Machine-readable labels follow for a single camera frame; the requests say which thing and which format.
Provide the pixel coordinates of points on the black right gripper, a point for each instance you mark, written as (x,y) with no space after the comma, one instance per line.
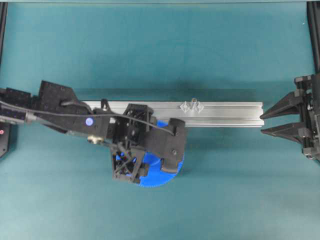
(167,143)

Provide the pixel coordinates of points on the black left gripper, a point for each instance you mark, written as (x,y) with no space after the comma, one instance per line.
(305,101)

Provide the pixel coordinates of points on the large blue plastic gear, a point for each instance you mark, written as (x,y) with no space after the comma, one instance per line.
(155,177)

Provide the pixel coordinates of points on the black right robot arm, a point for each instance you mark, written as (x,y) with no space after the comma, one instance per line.
(57,107)

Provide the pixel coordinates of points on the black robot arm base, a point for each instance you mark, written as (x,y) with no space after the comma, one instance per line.
(5,129)

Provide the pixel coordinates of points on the silver aluminium extrusion rail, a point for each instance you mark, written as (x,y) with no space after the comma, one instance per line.
(201,113)

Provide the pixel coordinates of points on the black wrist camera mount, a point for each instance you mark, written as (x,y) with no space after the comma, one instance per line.
(127,154)

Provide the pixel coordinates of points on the black right frame post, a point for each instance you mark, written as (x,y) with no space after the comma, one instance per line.
(313,18)

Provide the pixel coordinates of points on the black frame post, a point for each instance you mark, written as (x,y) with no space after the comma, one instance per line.
(3,18)
(313,18)

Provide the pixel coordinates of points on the black left frame post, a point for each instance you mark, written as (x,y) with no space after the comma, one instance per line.
(3,18)

